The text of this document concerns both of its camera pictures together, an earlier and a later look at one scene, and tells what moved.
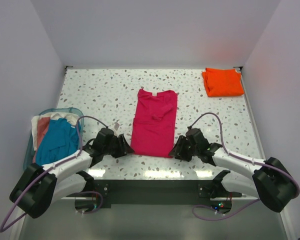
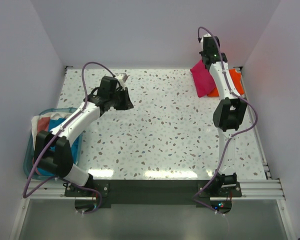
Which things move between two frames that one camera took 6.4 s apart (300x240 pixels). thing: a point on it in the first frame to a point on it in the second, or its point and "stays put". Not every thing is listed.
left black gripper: x=124 y=149 to x=127 y=104
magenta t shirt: x=154 y=128 to x=203 y=81
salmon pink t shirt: x=42 y=125 stays put
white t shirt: x=72 y=119 stays put
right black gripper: x=178 y=151 to x=202 y=53
